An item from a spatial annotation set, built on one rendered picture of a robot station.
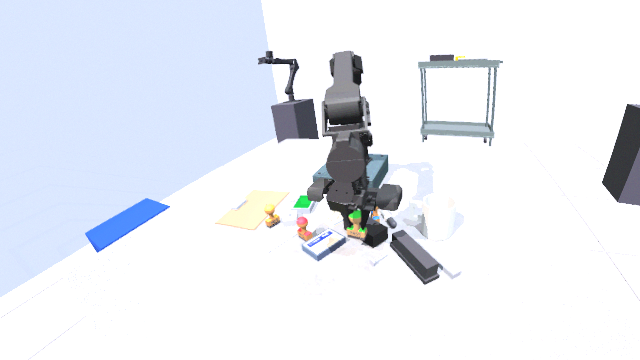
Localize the yellow-handled rubber stamp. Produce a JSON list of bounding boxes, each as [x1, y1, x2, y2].
[[264, 205, 281, 229]]

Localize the green-topped pass stamp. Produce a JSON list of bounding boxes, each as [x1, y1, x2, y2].
[[347, 210, 368, 241]]

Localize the rubber stamp with red handle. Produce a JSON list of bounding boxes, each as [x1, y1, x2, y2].
[[296, 217, 313, 242]]

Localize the white cylinder with dark grey cap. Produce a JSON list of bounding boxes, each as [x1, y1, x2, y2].
[[379, 208, 398, 228]]

